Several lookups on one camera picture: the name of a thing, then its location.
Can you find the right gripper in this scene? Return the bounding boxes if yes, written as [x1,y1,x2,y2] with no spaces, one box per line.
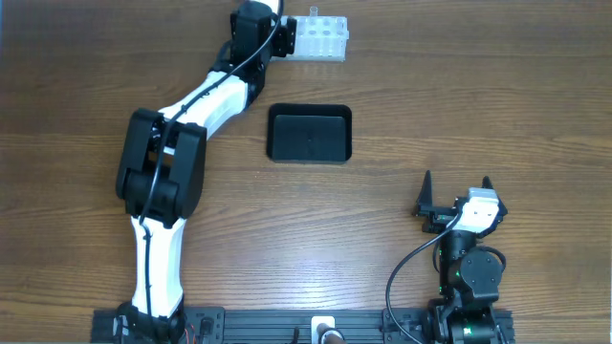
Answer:
[412,169,510,235]

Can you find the black tray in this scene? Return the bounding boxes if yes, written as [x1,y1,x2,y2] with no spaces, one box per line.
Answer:
[266,102,354,165]

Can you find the white test tube rack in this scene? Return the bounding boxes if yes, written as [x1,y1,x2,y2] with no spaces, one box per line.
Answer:
[270,15,351,63]

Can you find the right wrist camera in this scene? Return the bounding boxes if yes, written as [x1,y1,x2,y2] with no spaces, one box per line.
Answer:
[452,186,500,235]

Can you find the black cable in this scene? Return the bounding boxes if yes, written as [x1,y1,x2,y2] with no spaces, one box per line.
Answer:
[384,212,463,344]
[138,0,286,226]

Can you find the mounting rail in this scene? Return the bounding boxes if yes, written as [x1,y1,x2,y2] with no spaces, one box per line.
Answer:
[90,306,517,344]

